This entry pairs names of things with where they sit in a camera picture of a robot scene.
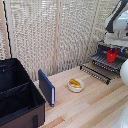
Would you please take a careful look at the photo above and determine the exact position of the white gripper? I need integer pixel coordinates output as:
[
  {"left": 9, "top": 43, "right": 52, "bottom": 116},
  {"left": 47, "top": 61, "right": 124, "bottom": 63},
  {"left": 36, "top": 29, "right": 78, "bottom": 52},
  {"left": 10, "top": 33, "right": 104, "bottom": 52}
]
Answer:
[{"left": 103, "top": 32, "right": 128, "bottom": 55}]

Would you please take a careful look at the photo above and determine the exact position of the red plastic cup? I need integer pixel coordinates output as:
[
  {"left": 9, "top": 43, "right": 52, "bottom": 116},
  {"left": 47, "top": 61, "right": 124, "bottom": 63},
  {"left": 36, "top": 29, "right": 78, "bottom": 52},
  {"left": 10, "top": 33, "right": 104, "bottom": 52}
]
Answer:
[{"left": 106, "top": 49, "right": 120, "bottom": 64}]

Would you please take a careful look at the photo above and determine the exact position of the black toaster oven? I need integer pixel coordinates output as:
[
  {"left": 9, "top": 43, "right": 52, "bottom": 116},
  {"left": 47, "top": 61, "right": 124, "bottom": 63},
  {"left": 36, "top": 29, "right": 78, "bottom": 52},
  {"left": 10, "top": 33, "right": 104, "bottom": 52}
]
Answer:
[{"left": 89, "top": 41, "right": 128, "bottom": 79}]

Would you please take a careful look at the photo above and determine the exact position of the curved yellow banana piece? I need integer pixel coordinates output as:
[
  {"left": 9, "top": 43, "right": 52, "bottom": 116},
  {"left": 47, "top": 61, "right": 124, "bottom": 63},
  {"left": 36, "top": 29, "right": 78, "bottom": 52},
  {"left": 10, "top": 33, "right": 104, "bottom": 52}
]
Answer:
[{"left": 71, "top": 78, "right": 84, "bottom": 87}]

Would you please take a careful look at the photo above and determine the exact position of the long yellow banana piece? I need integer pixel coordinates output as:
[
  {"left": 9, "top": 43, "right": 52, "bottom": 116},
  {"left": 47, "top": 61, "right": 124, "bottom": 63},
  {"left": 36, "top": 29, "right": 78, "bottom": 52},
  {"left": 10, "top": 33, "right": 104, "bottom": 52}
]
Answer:
[{"left": 69, "top": 80, "right": 82, "bottom": 90}]

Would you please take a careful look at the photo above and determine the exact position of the white round bowl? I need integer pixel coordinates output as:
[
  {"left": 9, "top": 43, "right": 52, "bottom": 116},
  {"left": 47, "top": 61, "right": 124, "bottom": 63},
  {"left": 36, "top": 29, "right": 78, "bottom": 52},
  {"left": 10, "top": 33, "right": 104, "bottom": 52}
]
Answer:
[{"left": 67, "top": 78, "right": 86, "bottom": 93}]

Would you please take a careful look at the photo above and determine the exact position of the bamboo folding screen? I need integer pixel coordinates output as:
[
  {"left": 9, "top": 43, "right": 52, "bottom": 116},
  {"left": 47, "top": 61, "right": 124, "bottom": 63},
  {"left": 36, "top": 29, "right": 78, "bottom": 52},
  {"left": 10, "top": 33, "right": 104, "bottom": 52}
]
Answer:
[{"left": 0, "top": 0, "right": 128, "bottom": 82}]

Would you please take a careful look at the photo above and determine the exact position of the dark blue binder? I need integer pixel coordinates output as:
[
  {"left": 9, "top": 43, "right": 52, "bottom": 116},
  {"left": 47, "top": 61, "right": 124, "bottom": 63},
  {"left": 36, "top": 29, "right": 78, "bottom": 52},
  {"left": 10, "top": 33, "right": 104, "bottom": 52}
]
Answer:
[{"left": 37, "top": 68, "right": 56, "bottom": 108}]

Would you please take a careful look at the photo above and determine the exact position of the black fabric storage box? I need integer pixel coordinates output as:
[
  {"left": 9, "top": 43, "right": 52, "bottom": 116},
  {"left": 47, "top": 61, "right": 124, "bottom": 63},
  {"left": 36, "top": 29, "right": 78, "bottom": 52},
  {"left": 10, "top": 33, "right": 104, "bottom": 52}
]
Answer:
[{"left": 0, "top": 57, "right": 47, "bottom": 128}]

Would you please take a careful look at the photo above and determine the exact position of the black vertical pole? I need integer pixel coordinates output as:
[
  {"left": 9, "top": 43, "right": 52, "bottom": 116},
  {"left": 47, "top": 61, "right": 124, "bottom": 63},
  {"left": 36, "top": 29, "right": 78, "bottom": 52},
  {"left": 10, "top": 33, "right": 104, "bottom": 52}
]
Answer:
[{"left": 2, "top": 0, "right": 13, "bottom": 60}]

